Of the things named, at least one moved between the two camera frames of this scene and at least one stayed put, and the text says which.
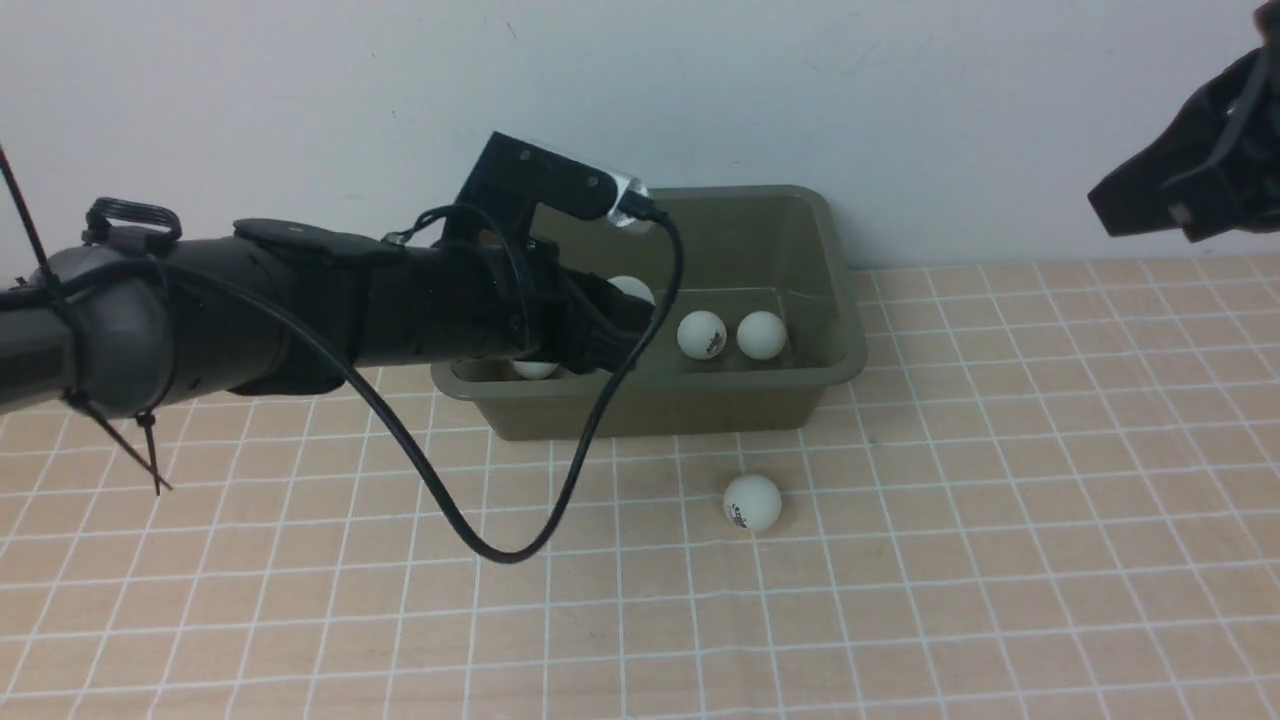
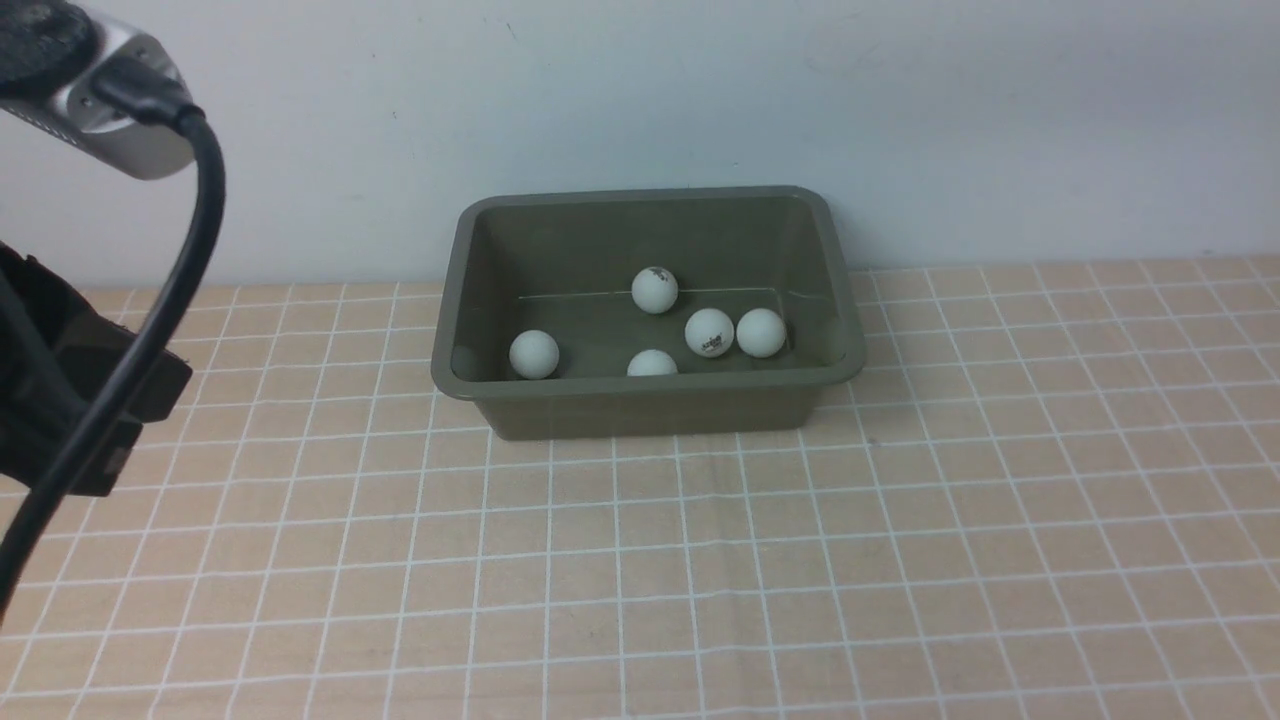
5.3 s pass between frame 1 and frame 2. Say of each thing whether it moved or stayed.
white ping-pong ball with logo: moved
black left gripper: moved
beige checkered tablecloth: stayed
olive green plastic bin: stayed
